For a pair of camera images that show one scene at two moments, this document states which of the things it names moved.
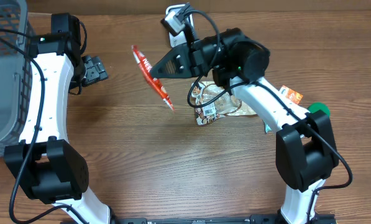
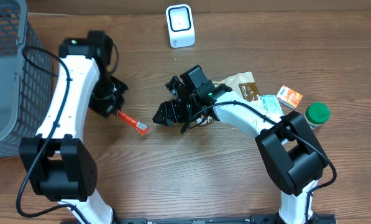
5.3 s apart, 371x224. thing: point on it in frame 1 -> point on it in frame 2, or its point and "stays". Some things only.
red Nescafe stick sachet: [145, 68] -> [141, 128]
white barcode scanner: [181, 38] stays
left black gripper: [94, 71] -> [111, 101]
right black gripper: [196, 62] -> [175, 106]
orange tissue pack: [292, 95] stays
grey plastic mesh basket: [10, 40] stays
